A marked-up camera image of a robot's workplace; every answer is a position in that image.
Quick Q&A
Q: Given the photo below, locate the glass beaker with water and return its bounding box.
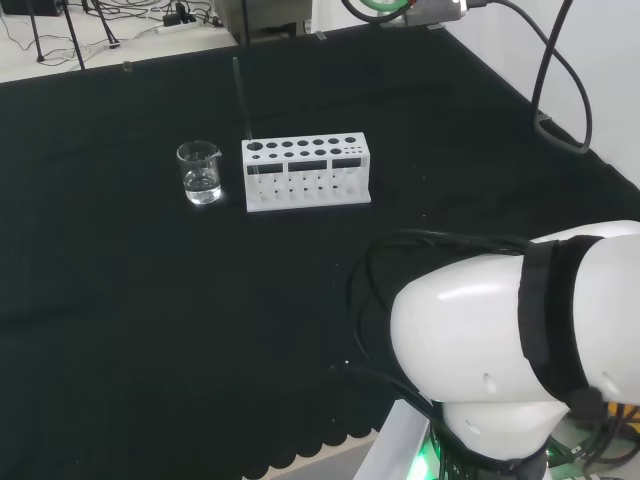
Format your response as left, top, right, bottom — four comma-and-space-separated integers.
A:
176, 140, 224, 206

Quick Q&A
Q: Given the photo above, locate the white test tube rack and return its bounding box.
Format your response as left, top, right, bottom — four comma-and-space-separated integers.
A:
241, 131, 373, 214

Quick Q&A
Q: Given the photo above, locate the grey box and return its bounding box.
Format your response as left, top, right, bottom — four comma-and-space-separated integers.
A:
215, 0, 322, 47

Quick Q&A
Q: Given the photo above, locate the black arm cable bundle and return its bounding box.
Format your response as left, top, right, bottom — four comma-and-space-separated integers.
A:
347, 228, 534, 419

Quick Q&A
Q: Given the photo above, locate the white power strip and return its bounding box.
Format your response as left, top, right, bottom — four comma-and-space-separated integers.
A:
156, 21, 202, 35

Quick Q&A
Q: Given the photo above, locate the clear glass rod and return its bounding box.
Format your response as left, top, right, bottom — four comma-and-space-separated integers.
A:
231, 56, 257, 177

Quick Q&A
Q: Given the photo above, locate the black tripod leg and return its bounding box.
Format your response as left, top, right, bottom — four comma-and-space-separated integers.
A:
27, 0, 47, 64
60, 0, 86, 71
94, 0, 120, 50

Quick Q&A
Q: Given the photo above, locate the thick black looped cable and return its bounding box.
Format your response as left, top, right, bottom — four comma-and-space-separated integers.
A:
492, 0, 594, 155

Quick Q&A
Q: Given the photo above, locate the black bench cloth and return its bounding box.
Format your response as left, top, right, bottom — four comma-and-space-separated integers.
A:
0, 22, 640, 480

